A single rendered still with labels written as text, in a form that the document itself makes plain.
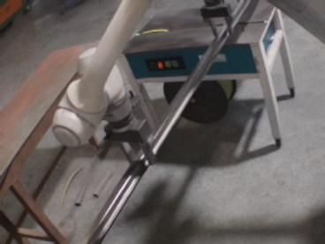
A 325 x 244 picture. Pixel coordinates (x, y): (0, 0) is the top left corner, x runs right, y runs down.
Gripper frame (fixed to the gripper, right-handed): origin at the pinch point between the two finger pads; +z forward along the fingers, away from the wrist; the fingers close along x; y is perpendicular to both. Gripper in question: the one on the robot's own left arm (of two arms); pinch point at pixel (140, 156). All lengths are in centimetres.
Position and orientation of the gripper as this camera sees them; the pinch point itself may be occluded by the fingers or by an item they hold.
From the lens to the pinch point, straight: 123.6
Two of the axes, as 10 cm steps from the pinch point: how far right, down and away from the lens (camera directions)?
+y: -4.1, 6.5, -6.4
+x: 8.5, 0.3, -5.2
